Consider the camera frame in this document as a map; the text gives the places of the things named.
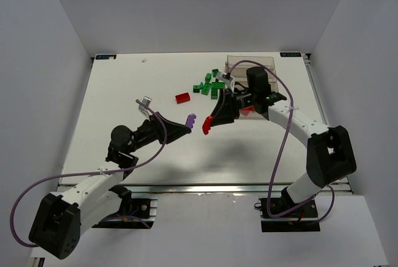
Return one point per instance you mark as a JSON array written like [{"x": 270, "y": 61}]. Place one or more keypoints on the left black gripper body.
[{"x": 158, "y": 126}]

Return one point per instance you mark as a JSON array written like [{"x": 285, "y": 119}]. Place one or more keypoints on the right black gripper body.
[{"x": 234, "y": 105}]

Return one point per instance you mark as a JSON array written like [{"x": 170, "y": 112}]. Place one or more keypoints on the purple curved lego piece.
[{"x": 190, "y": 121}]

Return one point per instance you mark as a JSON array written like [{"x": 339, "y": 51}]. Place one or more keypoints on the red long lego brick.
[{"x": 182, "y": 98}]

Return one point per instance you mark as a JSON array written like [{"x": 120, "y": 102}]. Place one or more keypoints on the red curved lego piece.
[{"x": 207, "y": 125}]

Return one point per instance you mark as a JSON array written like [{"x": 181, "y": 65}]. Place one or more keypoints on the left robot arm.
[{"x": 62, "y": 218}]

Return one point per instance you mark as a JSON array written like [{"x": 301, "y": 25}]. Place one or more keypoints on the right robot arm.
[{"x": 330, "y": 155}]

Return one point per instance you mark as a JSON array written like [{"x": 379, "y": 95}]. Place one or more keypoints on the green lego brick lower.
[{"x": 214, "y": 93}]

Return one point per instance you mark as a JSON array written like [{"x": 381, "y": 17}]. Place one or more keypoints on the green flat lego plate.
[{"x": 217, "y": 85}]

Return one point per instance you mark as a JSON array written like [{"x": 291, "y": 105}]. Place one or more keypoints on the green long lego brick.
[{"x": 206, "y": 89}]

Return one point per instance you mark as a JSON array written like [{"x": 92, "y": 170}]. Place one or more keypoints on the green lego brick left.
[{"x": 197, "y": 88}]

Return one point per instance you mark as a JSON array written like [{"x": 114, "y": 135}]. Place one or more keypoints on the green lego brick small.
[{"x": 208, "y": 77}]

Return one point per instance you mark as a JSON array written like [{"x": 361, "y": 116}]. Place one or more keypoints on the green lego brick top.
[{"x": 215, "y": 72}]

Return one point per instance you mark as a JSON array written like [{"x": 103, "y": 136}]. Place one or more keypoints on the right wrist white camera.
[{"x": 227, "y": 79}]

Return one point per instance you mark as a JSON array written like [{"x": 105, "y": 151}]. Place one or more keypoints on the wrist white camera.
[
  {"x": 143, "y": 106},
  {"x": 227, "y": 79}
]

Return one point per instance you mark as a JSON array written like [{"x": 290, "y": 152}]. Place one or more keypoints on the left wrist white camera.
[{"x": 143, "y": 106}]

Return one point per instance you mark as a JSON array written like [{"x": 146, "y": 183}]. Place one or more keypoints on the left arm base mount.
[{"x": 133, "y": 213}]

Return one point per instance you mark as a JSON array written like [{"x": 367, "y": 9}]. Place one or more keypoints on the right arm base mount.
[{"x": 304, "y": 219}]

